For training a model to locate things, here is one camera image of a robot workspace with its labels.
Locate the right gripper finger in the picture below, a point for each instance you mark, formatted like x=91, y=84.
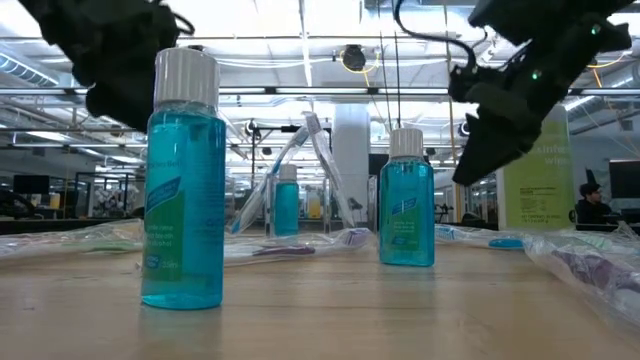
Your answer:
x=495, y=150

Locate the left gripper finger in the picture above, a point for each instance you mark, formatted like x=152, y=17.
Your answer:
x=120, y=102

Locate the blue mouthwash bottle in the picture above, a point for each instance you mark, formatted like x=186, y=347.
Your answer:
x=286, y=205
x=406, y=215
x=185, y=200

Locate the green toothbrush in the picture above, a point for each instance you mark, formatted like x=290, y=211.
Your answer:
x=75, y=244

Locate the clear acrylic organizer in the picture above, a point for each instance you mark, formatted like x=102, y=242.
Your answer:
x=327, y=210

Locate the purple toothbrush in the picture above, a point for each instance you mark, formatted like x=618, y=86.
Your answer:
x=590, y=270
x=285, y=249

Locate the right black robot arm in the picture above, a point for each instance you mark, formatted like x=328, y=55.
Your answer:
x=575, y=25

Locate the round black lamp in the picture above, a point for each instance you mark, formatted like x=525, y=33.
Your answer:
x=464, y=129

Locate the yellow pole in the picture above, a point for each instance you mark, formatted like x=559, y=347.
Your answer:
x=452, y=135

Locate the disinfectant wipes canister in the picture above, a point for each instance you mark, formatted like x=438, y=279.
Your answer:
x=537, y=190

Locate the background robot workstation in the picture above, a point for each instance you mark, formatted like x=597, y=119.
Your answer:
x=110, y=197

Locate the person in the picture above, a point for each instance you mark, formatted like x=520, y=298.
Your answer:
x=592, y=207

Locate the yellow container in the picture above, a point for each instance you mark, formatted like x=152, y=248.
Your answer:
x=314, y=206
x=54, y=201

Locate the black monitor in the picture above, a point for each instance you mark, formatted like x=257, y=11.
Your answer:
x=625, y=180
x=31, y=184

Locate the black light stand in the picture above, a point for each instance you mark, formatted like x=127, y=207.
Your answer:
x=252, y=150

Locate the round black camera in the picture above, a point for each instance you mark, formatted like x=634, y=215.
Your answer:
x=353, y=57

